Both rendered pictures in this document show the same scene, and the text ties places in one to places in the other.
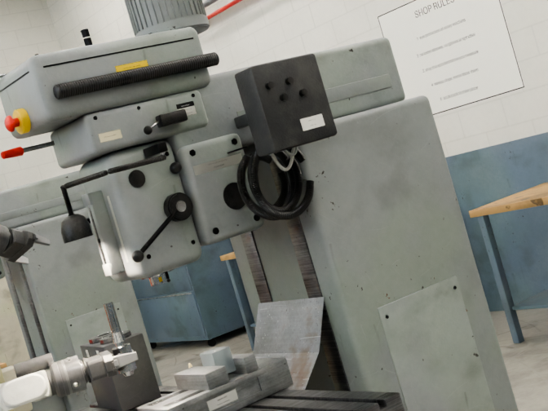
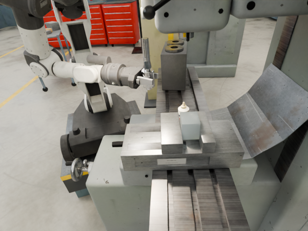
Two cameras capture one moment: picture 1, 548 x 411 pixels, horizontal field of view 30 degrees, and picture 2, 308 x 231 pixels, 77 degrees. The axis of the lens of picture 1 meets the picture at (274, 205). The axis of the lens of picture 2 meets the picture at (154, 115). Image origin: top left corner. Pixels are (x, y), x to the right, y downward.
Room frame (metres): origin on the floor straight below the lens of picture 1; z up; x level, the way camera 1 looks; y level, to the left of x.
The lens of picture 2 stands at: (2.05, 0.04, 1.44)
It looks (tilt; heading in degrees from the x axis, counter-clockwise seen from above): 36 degrees down; 39
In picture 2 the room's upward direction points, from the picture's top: 5 degrees counter-clockwise
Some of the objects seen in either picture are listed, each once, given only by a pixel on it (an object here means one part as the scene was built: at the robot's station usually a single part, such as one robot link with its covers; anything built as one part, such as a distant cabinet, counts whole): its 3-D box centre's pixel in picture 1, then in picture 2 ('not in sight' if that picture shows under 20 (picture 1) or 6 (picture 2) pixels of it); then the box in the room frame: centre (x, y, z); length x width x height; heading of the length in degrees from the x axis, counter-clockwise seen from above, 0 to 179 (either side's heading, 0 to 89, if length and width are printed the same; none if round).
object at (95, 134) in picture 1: (129, 129); not in sight; (2.62, 0.30, 1.68); 0.34 x 0.24 x 0.10; 124
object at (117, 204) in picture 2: not in sight; (177, 191); (2.59, 0.35, 0.46); 0.81 x 0.32 x 0.60; 124
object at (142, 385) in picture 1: (119, 369); (174, 63); (2.89, 0.55, 1.06); 0.22 x 0.12 x 0.20; 28
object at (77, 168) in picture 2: not in sight; (84, 169); (2.32, 0.75, 0.66); 0.16 x 0.12 x 0.12; 124
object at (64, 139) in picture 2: not in sight; (68, 148); (2.43, 1.15, 0.50); 0.20 x 0.05 x 0.20; 53
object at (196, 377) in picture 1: (201, 377); (170, 131); (2.43, 0.28, 1.05); 0.15 x 0.06 x 0.04; 36
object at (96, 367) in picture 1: (89, 370); (126, 76); (2.54, 0.56, 1.13); 0.13 x 0.12 x 0.10; 15
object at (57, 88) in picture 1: (139, 74); not in sight; (2.50, 0.22, 1.79); 0.45 x 0.04 x 0.04; 124
